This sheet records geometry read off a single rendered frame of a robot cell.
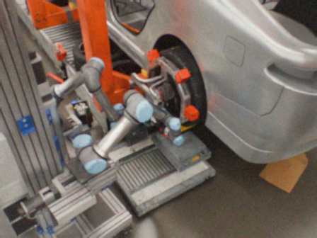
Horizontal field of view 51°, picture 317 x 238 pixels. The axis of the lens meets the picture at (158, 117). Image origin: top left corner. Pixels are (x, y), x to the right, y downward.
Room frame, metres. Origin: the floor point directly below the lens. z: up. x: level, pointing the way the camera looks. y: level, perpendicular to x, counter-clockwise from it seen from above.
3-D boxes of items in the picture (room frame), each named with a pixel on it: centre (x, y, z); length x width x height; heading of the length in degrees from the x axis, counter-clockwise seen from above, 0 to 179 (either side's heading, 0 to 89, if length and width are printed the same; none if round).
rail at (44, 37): (3.48, 1.14, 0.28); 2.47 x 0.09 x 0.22; 32
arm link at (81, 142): (1.41, 0.46, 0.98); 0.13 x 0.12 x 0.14; 33
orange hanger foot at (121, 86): (2.58, 0.21, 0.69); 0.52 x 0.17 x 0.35; 122
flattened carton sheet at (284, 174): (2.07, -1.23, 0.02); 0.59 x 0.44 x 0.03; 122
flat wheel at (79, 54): (3.53, 0.70, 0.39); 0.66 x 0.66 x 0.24
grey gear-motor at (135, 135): (2.38, 0.16, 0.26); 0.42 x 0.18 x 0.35; 122
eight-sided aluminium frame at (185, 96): (2.16, -0.07, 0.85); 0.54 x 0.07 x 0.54; 32
